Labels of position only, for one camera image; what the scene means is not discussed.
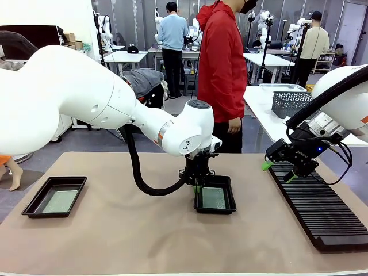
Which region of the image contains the person in beige top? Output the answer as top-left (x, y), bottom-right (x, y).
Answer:
top-left (293, 11), bottom-right (331, 89)

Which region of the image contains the grey background workbench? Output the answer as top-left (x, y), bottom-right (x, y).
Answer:
top-left (148, 47), bottom-right (201, 87)

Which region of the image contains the mannequin leg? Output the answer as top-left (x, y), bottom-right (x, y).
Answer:
top-left (7, 156), bottom-right (24, 192)

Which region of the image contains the black slotted board rack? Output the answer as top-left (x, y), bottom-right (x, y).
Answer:
top-left (264, 152), bottom-right (368, 252)

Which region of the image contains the low wooden shelf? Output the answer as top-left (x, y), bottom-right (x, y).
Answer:
top-left (312, 51), bottom-right (336, 74)

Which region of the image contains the grey hooded jacket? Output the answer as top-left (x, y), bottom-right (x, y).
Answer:
top-left (122, 68), bottom-right (165, 100)

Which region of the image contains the black ESD tray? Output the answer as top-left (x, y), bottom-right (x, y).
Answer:
top-left (21, 176), bottom-right (88, 219)
top-left (193, 175), bottom-right (237, 216)

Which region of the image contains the grey floor mat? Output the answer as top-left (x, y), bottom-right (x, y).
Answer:
top-left (0, 169), bottom-right (45, 191)

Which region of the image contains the person in red jacket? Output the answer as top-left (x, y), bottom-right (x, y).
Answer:
top-left (197, 0), bottom-right (259, 154)

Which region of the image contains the black computer monitor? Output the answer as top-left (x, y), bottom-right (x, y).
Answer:
top-left (0, 25), bottom-right (63, 49)

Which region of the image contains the person's right hand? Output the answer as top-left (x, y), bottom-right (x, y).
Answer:
top-left (227, 117), bottom-right (243, 135)

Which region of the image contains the clear plastic bin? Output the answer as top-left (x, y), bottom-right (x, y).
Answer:
top-left (258, 83), bottom-right (308, 93)

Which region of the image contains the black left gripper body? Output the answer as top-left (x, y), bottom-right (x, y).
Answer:
top-left (183, 149), bottom-right (217, 181)

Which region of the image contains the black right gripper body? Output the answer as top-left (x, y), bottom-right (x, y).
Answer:
top-left (283, 122), bottom-right (331, 173)

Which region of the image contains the grey plastic stool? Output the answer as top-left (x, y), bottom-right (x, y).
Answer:
top-left (183, 73), bottom-right (199, 97)

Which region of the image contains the white background desk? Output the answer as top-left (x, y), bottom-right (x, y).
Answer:
top-left (103, 50), bottom-right (149, 87)
top-left (243, 53), bottom-right (296, 86)

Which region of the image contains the white cylindrical air purifier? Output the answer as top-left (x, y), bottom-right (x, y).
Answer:
top-left (11, 151), bottom-right (34, 164)

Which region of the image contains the black jacket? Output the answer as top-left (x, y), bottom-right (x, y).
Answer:
top-left (143, 85), bottom-right (166, 109)

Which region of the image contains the black and red bag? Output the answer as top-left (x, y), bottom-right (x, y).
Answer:
top-left (333, 43), bottom-right (348, 67)

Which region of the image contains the white cabinet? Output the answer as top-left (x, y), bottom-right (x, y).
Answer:
top-left (51, 114), bottom-right (72, 142)

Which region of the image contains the grey plastic basket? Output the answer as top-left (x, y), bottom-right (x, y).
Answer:
top-left (271, 91), bottom-right (313, 119)

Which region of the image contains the large white table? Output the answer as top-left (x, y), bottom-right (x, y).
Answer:
top-left (243, 85), bottom-right (368, 154)

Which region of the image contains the green circuit board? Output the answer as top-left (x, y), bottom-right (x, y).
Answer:
top-left (202, 187), bottom-right (227, 210)
top-left (42, 190), bottom-right (79, 214)

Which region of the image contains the person in light blue sweater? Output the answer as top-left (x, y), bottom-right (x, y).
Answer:
top-left (157, 1), bottom-right (189, 98)

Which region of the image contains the beige cloth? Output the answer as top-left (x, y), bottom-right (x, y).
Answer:
top-left (0, 54), bottom-right (26, 71)

